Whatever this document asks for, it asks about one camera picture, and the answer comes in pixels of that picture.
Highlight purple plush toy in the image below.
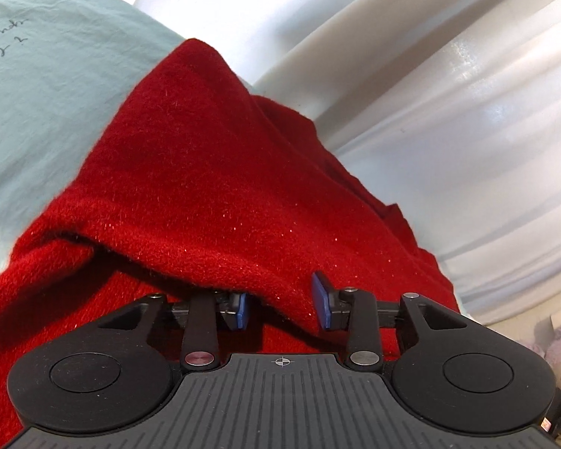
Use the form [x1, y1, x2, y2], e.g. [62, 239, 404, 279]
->
[516, 322, 561, 387]

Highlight red knit sweater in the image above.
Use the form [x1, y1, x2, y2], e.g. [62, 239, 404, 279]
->
[0, 37, 461, 449]

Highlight teal mushroom print bedsheet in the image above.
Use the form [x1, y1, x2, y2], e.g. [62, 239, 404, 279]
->
[0, 0, 188, 291]

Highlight white curtain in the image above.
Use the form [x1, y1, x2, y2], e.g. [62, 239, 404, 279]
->
[131, 0, 561, 326]

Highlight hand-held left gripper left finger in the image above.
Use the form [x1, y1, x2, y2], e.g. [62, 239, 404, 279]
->
[97, 289, 252, 369]

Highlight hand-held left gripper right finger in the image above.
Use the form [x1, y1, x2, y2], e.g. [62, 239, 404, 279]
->
[311, 271, 468, 371]

